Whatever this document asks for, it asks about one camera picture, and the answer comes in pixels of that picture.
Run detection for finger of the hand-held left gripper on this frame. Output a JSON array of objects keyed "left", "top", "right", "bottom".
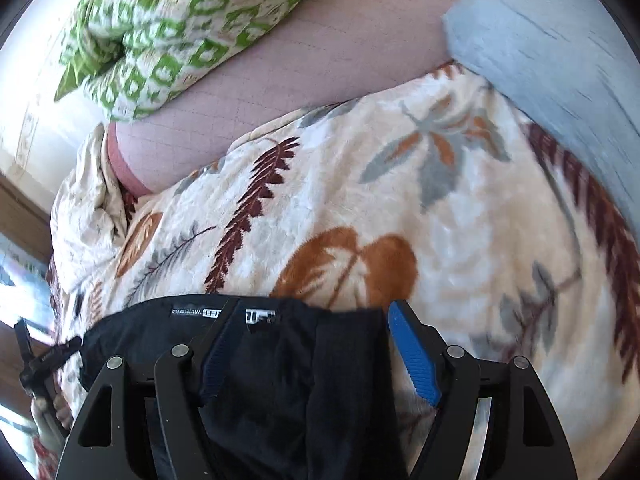
[{"left": 14, "top": 319, "right": 83, "bottom": 403}]

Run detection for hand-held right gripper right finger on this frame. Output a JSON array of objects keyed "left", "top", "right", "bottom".
[{"left": 388, "top": 300, "right": 579, "bottom": 480}]

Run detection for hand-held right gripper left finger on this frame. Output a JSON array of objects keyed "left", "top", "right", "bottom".
[{"left": 55, "top": 297, "right": 242, "bottom": 480}]

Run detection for black pants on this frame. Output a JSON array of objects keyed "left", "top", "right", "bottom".
[{"left": 80, "top": 297, "right": 442, "bottom": 480}]

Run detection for person's left hand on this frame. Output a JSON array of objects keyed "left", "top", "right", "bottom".
[{"left": 49, "top": 394, "right": 74, "bottom": 435}]

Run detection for stained glass window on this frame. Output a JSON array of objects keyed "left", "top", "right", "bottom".
[{"left": 0, "top": 245, "right": 51, "bottom": 321}]

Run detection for leaf print fleece blanket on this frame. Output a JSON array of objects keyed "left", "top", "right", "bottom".
[{"left": 47, "top": 62, "right": 640, "bottom": 480}]

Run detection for pink sofa backrest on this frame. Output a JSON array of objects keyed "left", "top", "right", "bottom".
[{"left": 107, "top": 0, "right": 483, "bottom": 196}]

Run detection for blue-grey blanket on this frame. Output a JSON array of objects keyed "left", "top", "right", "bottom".
[{"left": 442, "top": 0, "right": 640, "bottom": 241}]

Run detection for green patterned quilt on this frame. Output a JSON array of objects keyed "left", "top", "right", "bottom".
[{"left": 54, "top": 0, "right": 331, "bottom": 123}]

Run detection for wooden window frame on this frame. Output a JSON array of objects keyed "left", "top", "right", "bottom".
[{"left": 0, "top": 175, "right": 53, "bottom": 263}]

